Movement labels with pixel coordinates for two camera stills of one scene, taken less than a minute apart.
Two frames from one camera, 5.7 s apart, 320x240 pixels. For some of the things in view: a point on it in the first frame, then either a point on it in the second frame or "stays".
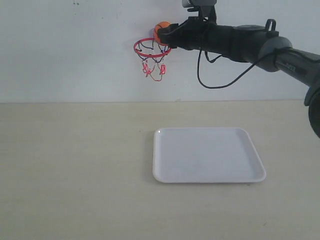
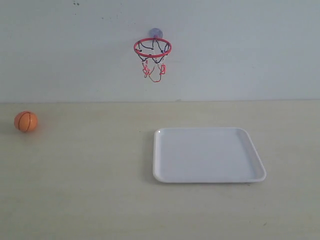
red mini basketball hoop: [152, 54] stays
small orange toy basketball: [158, 26] → [26, 121]
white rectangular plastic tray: [194, 155] stays
